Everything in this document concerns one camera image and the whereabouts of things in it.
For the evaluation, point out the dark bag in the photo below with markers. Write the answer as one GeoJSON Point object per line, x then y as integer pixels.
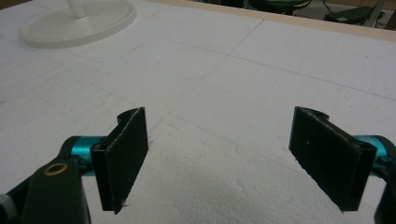
{"type": "Point", "coordinates": [348, 15]}

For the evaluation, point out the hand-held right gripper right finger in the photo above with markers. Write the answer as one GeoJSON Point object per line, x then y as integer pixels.
{"type": "Point", "coordinates": [330, 155]}

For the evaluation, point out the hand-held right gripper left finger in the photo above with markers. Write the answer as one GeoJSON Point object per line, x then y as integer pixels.
{"type": "Point", "coordinates": [123, 161]}

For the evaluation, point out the white round lamp base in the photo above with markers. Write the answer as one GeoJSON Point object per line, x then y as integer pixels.
{"type": "Point", "coordinates": [77, 23]}

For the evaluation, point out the metal stand leg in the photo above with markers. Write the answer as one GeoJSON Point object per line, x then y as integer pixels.
{"type": "Point", "coordinates": [375, 12]}

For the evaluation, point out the green office chair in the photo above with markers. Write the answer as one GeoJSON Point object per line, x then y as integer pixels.
{"type": "Point", "coordinates": [280, 5]}

